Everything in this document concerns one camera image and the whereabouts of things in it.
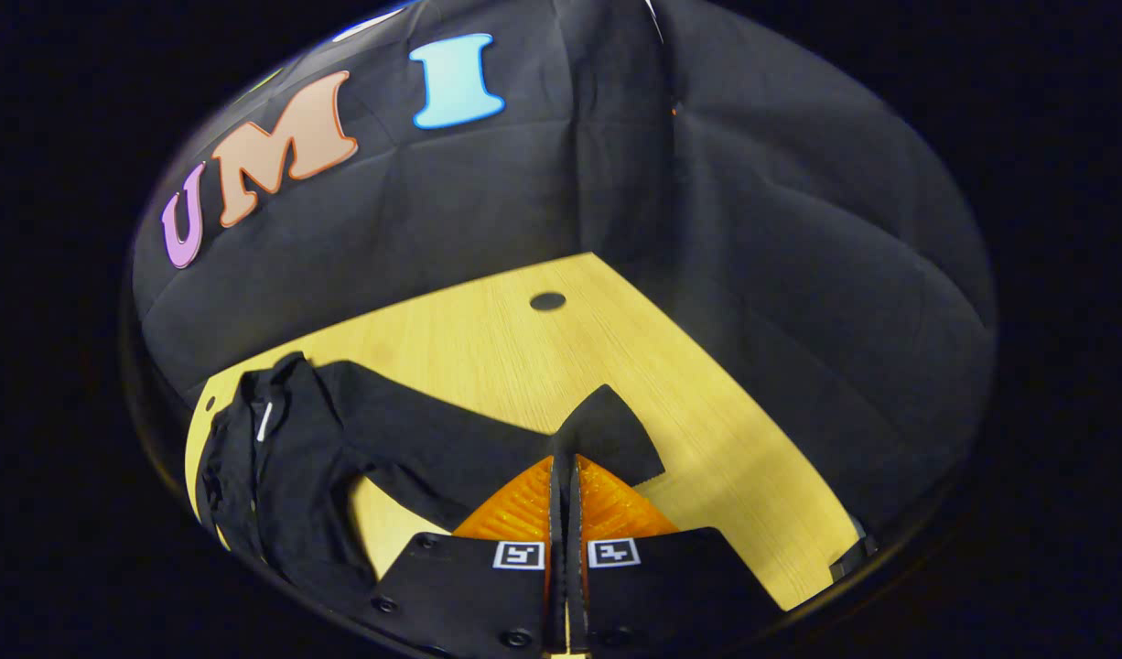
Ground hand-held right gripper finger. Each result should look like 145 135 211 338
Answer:
372 455 568 658
568 455 787 656

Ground black buttoned shirt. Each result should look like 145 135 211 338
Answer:
195 352 665 596

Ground black backdrop cloth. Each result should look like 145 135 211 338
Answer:
131 0 997 550

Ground black table corner bracket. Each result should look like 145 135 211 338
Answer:
829 535 879 582

